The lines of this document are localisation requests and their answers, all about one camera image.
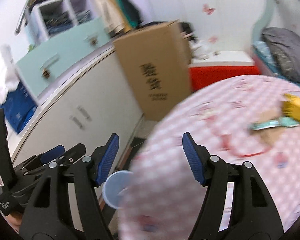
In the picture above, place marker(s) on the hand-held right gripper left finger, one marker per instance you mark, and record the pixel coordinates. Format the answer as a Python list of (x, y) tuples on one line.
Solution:
[(107, 160)]

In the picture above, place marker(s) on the white plastic bag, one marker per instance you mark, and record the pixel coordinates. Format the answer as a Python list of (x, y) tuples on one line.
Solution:
[(2, 72)]

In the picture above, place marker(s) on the light blue trash bin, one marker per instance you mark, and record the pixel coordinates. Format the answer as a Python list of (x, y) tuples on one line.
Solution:
[(113, 190)]

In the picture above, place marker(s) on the yellow snack packet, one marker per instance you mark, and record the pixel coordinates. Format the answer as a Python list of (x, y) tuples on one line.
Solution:
[(297, 108)]

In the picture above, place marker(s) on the brown cardboard box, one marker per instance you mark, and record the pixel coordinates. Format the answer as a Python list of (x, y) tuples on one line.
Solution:
[(165, 45)]

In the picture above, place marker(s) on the white wardrobe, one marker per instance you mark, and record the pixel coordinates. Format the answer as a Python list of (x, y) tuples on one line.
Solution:
[(227, 25)]

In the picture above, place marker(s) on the pink butterfly sticker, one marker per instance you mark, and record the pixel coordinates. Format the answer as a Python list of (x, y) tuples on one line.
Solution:
[(212, 39), (208, 9)]

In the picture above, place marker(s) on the teal drawer unit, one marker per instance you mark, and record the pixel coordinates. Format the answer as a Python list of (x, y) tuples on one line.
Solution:
[(70, 42)]

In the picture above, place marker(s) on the grey blanket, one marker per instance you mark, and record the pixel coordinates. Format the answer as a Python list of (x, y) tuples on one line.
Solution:
[(287, 50)]

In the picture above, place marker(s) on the white cabinet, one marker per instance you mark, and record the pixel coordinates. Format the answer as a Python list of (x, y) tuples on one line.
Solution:
[(65, 100)]

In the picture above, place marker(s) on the black item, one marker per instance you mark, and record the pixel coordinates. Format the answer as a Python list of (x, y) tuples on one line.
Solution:
[(187, 31)]

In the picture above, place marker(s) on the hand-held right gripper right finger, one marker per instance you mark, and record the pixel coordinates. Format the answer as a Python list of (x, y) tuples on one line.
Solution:
[(193, 160)]

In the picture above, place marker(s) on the red storage box white lid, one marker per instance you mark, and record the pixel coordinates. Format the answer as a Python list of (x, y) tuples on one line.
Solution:
[(215, 77)]

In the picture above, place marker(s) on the white shelf unit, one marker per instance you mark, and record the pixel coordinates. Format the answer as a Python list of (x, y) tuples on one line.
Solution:
[(60, 10)]

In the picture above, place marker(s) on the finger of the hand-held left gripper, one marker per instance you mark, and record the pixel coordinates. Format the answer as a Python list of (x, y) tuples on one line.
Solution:
[(52, 153), (73, 153)]

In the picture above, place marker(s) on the blue box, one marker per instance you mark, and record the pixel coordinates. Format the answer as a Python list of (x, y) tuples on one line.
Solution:
[(17, 105)]

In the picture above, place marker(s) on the grey metal rod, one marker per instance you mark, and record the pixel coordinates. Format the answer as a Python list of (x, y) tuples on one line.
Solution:
[(27, 7)]

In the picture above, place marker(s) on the teal wrapper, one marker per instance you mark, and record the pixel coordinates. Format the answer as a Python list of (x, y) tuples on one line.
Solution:
[(272, 123)]

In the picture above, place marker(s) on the teal hanging garment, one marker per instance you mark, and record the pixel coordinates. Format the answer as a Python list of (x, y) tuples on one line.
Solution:
[(127, 5)]

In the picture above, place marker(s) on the beige hanging garment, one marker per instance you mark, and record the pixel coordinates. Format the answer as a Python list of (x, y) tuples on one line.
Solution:
[(107, 7)]

